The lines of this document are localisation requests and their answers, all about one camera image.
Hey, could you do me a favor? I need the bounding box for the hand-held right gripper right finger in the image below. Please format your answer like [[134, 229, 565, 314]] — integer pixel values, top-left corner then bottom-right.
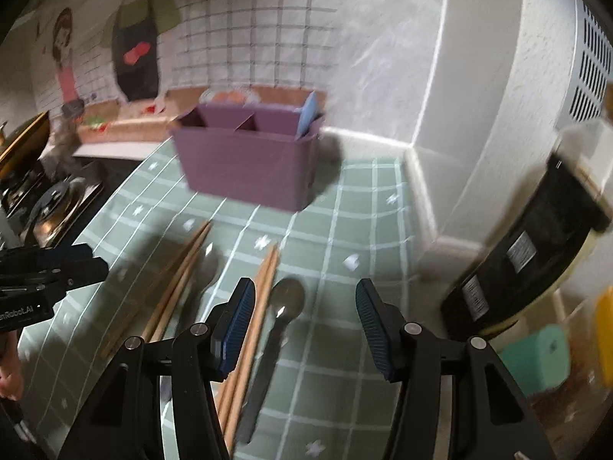
[[354, 278, 559, 460]]

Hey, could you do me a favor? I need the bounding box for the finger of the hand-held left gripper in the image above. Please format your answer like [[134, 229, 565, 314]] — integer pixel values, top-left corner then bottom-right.
[[24, 256, 109, 294], [0, 243, 95, 265]]

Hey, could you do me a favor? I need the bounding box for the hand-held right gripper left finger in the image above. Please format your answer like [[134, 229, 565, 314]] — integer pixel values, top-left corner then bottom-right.
[[57, 277, 257, 460]]

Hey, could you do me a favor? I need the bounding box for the wooden chopstick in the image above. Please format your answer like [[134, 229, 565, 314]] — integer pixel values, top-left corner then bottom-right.
[[141, 227, 214, 343], [215, 245, 277, 410], [224, 248, 280, 457], [100, 220, 211, 358]]

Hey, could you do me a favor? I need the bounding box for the metal spoon with dark handle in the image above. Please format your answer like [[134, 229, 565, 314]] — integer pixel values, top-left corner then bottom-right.
[[236, 277, 307, 445], [158, 248, 222, 346]]

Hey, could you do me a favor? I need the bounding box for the purple utensil holder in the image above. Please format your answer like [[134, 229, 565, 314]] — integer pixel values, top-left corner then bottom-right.
[[170, 102, 329, 212]]

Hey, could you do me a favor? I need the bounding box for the person's left hand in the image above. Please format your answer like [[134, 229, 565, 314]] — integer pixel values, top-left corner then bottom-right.
[[0, 361, 25, 401]]

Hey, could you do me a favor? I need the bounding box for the black gas stove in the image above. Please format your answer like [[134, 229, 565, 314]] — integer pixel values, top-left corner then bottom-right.
[[0, 153, 116, 250]]

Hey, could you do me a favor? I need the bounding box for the green checkered table mat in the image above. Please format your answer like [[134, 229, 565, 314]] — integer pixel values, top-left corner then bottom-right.
[[19, 141, 480, 460]]

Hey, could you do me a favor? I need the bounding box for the gold pot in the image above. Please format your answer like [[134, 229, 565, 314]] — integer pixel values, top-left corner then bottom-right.
[[0, 111, 51, 176]]

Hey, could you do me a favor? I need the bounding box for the teal container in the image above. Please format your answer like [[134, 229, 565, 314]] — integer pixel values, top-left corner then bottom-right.
[[498, 324, 573, 396]]

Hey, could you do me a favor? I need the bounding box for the light blue utensil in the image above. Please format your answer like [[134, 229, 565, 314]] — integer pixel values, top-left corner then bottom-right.
[[295, 91, 319, 140]]

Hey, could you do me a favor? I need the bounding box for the white vented appliance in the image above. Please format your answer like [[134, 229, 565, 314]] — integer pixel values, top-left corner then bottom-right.
[[479, 0, 613, 154]]

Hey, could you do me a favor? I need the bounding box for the cartoon kitchen wall poster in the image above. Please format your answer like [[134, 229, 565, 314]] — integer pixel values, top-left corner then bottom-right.
[[0, 0, 346, 159]]

